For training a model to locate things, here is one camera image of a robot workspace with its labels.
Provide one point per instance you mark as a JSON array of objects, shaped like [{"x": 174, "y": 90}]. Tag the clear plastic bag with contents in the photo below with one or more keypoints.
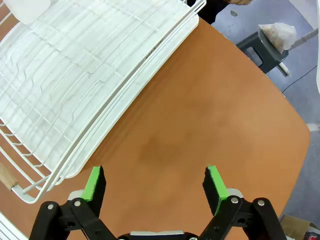
[{"x": 277, "y": 35}]

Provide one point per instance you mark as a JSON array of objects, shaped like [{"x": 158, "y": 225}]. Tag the white plastic cutlery cup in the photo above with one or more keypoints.
[{"x": 27, "y": 10}]

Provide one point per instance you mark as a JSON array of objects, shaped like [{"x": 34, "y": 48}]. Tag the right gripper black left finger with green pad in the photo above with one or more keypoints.
[{"x": 75, "y": 217}]

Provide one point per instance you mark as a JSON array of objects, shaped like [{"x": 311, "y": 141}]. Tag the white plastic drain tray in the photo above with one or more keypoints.
[{"x": 185, "y": 30}]

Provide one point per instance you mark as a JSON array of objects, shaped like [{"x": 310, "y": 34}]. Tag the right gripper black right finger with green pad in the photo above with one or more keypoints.
[{"x": 240, "y": 217}]

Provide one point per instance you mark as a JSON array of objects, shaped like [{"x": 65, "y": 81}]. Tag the person left hand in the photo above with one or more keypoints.
[{"x": 240, "y": 2}]

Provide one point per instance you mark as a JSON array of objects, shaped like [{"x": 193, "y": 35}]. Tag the grey plastic stool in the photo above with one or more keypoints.
[{"x": 267, "y": 53}]

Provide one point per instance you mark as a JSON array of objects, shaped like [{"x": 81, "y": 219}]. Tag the black trousers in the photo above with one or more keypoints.
[{"x": 212, "y": 10}]

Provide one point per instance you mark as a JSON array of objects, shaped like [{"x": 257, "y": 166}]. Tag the brown cardboard box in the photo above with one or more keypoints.
[{"x": 295, "y": 226}]

